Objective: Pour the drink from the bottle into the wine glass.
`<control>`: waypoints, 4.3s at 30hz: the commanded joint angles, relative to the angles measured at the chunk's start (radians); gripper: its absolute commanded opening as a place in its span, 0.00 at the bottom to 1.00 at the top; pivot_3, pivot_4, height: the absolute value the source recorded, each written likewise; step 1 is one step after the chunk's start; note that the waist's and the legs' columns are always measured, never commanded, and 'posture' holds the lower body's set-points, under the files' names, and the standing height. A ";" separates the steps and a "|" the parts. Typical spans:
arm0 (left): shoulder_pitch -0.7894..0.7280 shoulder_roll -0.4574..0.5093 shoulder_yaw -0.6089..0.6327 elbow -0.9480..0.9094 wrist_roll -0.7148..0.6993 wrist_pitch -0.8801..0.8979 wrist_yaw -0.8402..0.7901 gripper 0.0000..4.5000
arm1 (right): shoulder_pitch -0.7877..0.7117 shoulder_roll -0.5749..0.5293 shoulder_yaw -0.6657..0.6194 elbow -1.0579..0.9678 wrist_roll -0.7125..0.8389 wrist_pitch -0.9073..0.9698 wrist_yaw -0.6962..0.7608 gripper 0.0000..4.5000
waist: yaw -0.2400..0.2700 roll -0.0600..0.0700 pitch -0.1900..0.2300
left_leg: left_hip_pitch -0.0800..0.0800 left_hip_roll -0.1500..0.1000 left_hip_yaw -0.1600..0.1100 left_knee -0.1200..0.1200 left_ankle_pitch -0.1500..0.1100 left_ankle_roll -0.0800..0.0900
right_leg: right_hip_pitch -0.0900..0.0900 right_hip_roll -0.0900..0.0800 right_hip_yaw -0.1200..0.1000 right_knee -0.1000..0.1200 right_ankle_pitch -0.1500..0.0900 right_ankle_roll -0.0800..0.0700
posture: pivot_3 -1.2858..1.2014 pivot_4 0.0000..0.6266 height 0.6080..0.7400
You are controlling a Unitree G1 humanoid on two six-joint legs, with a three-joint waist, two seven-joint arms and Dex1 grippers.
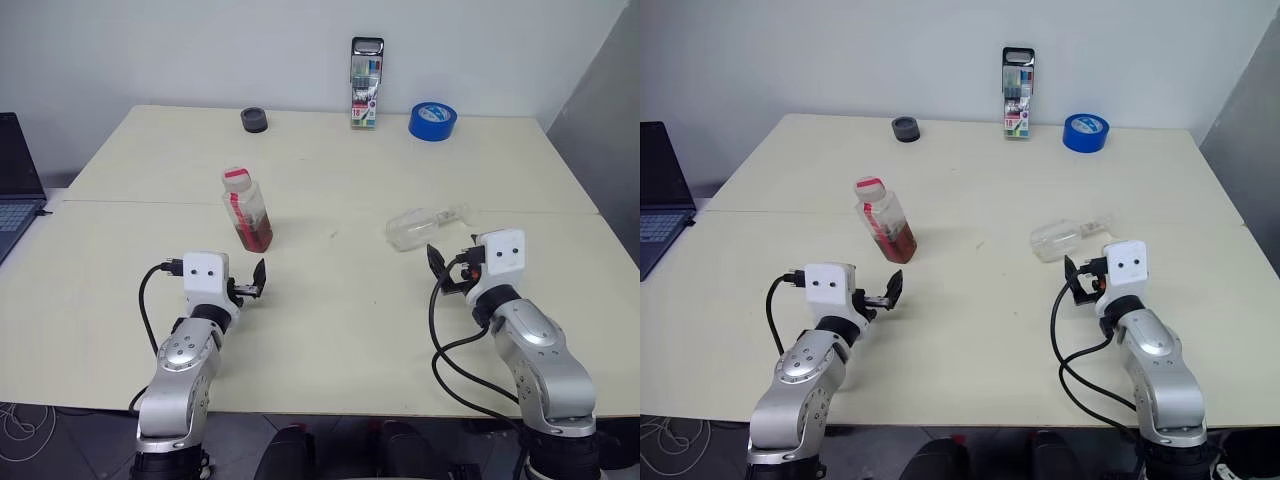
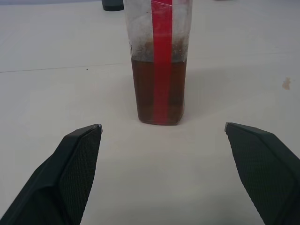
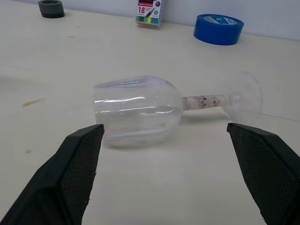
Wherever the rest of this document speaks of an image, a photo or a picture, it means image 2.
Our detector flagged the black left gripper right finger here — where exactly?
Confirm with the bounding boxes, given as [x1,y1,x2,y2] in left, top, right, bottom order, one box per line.
[224,122,300,225]

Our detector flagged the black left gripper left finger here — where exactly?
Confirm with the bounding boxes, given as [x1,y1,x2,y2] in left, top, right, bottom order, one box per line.
[0,124,104,225]

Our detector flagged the clear bottle with red tape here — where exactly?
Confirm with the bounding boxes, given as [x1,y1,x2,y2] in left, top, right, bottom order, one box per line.
[122,0,194,126]

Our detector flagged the dark grey round holder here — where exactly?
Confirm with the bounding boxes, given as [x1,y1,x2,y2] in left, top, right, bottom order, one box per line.
[101,0,125,12]

